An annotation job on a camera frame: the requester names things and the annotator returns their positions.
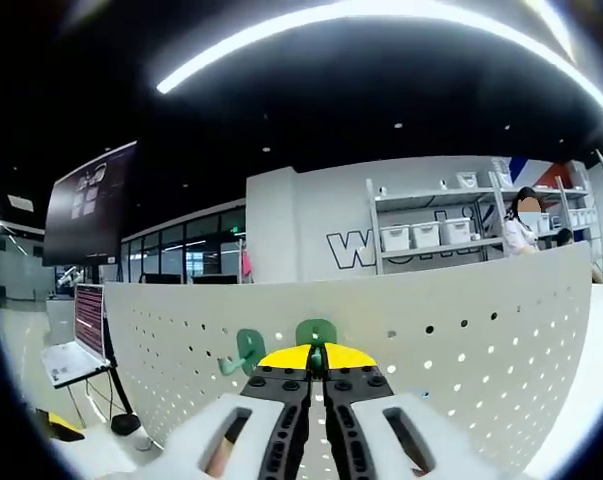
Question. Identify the large dark wall screen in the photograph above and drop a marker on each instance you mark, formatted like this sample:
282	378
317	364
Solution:
91	210

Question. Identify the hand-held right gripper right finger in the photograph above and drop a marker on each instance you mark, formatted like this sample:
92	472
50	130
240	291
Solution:
446	450

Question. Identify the pink hanging garment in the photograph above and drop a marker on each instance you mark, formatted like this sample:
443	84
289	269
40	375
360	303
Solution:
247	262

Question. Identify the white metal shelving rack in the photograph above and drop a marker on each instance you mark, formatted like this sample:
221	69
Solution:
571	191
431	196

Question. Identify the white perforated mounting plate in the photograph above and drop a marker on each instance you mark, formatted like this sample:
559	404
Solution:
431	300

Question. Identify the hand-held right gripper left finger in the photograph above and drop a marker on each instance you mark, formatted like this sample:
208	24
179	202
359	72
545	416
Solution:
181	457

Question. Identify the ceiling light strip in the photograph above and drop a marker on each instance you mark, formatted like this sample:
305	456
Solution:
181	77

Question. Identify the open laptop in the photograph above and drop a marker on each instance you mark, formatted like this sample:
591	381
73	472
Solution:
88	320

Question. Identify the black rounded object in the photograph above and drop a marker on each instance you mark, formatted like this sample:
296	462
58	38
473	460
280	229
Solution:
125	425

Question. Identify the black desk monitor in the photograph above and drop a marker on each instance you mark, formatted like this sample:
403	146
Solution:
163	278
216	279

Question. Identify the small white storage bin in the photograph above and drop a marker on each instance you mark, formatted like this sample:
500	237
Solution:
466	180

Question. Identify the person's right hand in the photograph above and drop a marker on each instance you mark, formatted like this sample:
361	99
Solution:
221	457

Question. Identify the green hook assembly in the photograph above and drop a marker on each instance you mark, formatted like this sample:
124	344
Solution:
251	345
308	330

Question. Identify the ceiling air vent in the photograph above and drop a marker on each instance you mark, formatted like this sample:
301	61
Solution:
21	202

